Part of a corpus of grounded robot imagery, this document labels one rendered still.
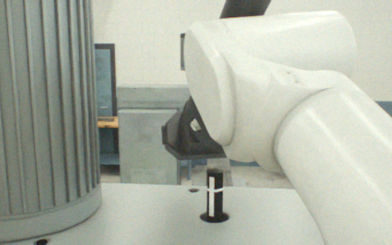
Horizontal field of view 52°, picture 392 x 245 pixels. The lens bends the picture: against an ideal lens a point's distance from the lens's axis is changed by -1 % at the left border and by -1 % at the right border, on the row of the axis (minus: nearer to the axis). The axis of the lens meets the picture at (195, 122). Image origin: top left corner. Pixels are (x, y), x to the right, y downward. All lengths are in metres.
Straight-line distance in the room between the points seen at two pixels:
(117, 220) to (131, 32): 6.74
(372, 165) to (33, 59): 0.35
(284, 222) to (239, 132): 0.28
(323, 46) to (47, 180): 0.32
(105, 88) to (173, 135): 6.85
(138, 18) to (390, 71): 4.33
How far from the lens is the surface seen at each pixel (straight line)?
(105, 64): 7.27
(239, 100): 0.24
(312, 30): 0.31
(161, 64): 7.09
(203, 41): 0.28
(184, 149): 0.46
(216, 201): 0.50
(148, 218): 0.51
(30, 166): 0.47
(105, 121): 6.79
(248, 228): 0.49
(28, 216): 0.49
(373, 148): 0.20
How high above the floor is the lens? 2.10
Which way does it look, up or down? 11 degrees down
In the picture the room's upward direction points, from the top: straight up
